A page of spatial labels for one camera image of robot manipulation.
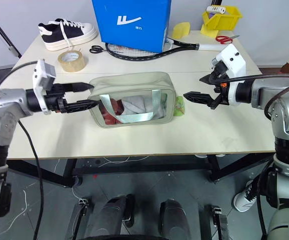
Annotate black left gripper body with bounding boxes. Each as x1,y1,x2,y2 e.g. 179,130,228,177
44,83,70,114

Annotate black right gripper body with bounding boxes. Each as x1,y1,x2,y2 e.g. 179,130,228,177
207,61,231,111

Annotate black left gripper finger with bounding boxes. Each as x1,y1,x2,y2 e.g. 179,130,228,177
65,99,101,113
63,82,95,94

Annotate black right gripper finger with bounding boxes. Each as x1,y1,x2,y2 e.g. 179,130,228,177
199,72,215,85
182,91,212,105

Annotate beige transparent toiletry bag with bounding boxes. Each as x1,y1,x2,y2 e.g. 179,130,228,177
87,71,178,129

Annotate red item inside pouch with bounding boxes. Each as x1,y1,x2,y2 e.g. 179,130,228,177
99,97,123,126

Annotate grey cloth inside pouch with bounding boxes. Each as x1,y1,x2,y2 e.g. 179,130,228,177
120,94,166,120

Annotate clear packing tape roll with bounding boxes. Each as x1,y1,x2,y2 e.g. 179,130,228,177
57,49,86,74

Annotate black badminton racket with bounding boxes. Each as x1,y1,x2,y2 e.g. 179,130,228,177
104,37,230,62

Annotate yellow plastic scoop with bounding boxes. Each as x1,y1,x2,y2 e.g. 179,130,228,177
172,21,191,40

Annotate black and white sneaker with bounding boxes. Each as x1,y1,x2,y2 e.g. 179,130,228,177
37,17,99,52

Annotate yellow plastic storage bin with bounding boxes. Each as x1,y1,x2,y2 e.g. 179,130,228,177
200,5,244,39

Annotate white tube with label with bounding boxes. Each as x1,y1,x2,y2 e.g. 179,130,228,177
206,5,226,15

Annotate blue cardboard box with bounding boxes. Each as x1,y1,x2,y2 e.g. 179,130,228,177
91,0,173,54

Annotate black stand leg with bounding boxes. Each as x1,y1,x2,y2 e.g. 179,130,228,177
0,4,23,59

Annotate white sneaker with black laces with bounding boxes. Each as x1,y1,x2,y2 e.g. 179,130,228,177
232,179,258,213

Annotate black floor stand foot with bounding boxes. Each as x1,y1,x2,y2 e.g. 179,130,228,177
65,198,91,240
203,204,230,240

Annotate dark rounded robot leg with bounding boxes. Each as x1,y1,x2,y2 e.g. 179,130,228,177
89,193,136,240
158,198,188,240

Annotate green plush keychain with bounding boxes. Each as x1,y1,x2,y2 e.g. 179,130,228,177
173,95,186,117

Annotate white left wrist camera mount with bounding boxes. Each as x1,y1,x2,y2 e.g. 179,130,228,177
32,59,57,116

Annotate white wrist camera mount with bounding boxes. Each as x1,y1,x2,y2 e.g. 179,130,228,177
210,44,247,106
32,59,57,116

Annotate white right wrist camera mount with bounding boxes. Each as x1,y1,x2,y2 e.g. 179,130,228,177
210,44,247,106

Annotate black handled scissors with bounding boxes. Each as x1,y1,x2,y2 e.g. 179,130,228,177
89,44,108,55

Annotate red handled scissors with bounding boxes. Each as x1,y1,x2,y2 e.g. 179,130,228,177
215,34,241,46

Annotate white string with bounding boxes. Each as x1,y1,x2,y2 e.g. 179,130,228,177
94,154,151,168

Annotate black metal table frame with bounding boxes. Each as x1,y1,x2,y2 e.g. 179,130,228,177
5,149,277,189

